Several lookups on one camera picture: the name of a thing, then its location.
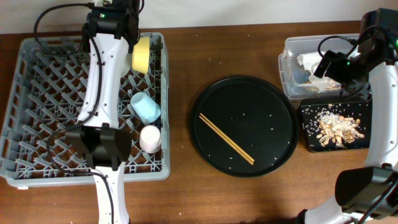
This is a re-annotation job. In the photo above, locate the brown snack wrapper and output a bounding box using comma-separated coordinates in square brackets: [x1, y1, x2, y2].
[305, 82, 341, 93]

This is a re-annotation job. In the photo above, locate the white tissue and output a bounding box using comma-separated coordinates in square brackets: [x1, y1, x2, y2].
[297, 52, 328, 83]

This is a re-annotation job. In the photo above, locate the food scraps pile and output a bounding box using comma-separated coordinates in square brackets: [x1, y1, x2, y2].
[315, 110, 365, 149]

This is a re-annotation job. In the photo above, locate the wooden chopstick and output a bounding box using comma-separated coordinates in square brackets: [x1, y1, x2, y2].
[200, 113, 256, 163]
[198, 114, 254, 166]

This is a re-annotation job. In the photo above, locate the blue cup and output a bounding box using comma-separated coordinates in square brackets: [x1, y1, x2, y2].
[131, 92, 161, 124]

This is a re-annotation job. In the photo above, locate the yellow bowl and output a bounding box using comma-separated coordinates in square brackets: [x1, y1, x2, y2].
[131, 37, 150, 74]

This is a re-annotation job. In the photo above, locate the pink cup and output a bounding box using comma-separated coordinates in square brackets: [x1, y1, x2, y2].
[139, 125, 161, 154]

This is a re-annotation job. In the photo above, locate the grey round plate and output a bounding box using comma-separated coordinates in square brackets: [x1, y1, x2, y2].
[120, 54, 132, 77]

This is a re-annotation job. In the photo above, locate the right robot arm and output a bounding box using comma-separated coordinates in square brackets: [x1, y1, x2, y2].
[294, 8, 397, 224]

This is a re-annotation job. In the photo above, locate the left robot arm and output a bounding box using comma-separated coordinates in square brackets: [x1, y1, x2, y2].
[66, 1, 142, 223]

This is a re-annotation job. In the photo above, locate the grey dishwasher rack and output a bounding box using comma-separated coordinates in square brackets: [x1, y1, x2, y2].
[1, 32, 171, 189]

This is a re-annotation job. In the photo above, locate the clear plastic bin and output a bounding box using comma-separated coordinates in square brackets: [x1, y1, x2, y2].
[278, 33, 373, 101]

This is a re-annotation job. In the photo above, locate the black rectangular tray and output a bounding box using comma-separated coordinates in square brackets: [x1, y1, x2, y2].
[298, 97, 372, 152]

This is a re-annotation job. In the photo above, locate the round black tray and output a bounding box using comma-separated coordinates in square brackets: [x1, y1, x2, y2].
[189, 76, 299, 177]

